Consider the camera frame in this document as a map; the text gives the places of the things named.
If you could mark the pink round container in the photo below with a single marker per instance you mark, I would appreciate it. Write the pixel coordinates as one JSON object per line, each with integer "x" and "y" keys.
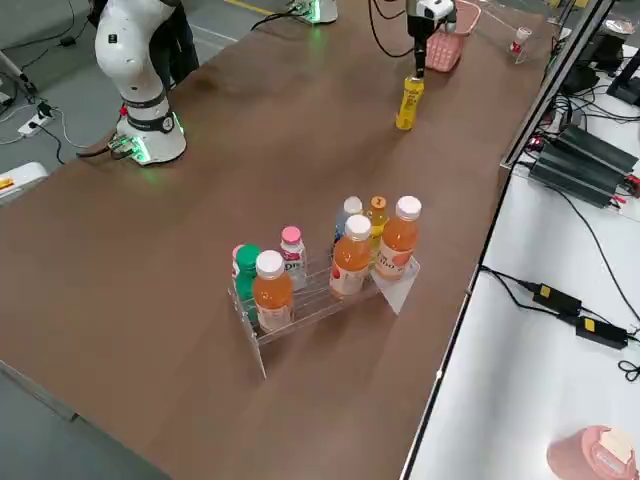
{"x": 590, "y": 455}

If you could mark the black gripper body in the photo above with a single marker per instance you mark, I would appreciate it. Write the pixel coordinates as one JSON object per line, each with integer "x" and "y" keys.
{"x": 419, "y": 32}

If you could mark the small black floor adapter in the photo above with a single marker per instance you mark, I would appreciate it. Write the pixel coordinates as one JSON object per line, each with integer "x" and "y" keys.
{"x": 67, "y": 41}

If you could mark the black power supply box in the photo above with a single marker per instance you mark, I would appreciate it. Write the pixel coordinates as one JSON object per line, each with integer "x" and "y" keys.
{"x": 575, "y": 177}
{"x": 597, "y": 147}

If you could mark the green bottle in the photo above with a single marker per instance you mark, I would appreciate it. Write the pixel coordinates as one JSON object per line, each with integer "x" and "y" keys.
{"x": 246, "y": 280}

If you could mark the yellow drink bottle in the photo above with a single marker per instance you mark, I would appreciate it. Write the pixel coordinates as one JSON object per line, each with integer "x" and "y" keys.
{"x": 379, "y": 225}
{"x": 411, "y": 105}

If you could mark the aluminium frame post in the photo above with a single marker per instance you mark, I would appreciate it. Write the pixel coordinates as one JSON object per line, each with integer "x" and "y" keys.
{"x": 555, "y": 85}

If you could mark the white bottle pink cap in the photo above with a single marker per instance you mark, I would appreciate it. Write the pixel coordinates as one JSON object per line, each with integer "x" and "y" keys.
{"x": 294, "y": 255}
{"x": 236, "y": 262}

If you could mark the black adapter yellow label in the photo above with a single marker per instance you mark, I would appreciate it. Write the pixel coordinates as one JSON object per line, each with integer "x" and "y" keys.
{"x": 602, "y": 332}
{"x": 557, "y": 299}

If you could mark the pink plastic basket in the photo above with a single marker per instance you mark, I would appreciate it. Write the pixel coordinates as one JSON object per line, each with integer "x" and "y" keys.
{"x": 445, "y": 50}

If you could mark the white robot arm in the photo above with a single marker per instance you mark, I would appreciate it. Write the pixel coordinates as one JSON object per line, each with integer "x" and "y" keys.
{"x": 130, "y": 50}
{"x": 325, "y": 10}

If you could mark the white power strip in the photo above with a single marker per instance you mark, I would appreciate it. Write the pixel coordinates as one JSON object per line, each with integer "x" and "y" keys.
{"x": 35, "y": 126}

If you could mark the clear acrylic drinks tray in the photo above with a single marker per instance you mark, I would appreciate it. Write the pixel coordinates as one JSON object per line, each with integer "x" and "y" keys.
{"x": 395, "y": 295}

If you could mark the orange drink bottle white cap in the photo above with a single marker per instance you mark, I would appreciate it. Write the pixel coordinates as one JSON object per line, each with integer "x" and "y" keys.
{"x": 272, "y": 300}
{"x": 397, "y": 245}
{"x": 350, "y": 265}

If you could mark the person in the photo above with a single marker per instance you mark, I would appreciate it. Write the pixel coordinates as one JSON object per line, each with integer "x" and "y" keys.
{"x": 180, "y": 45}

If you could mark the small red white bottle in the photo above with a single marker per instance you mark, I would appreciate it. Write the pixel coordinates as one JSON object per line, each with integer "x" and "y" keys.
{"x": 520, "y": 42}

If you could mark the white cart with label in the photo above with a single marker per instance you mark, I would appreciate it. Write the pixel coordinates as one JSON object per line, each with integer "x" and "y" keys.
{"x": 20, "y": 182}

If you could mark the blue bottle white cap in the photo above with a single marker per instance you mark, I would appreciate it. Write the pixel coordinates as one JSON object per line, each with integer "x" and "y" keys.
{"x": 347, "y": 220}

